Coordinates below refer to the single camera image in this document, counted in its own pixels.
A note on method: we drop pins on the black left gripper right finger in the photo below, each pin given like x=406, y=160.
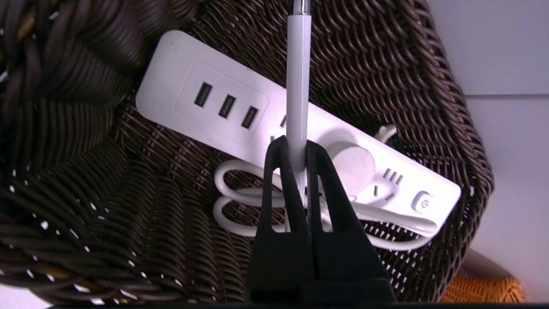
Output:
x=343, y=244

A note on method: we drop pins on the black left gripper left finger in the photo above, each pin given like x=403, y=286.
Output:
x=279, y=240

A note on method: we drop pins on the white slim pen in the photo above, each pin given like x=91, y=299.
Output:
x=297, y=86

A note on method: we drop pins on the orange wicker basket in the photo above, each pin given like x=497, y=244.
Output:
x=484, y=292

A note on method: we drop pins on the dark brown wicker basket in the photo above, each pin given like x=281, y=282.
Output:
x=85, y=193

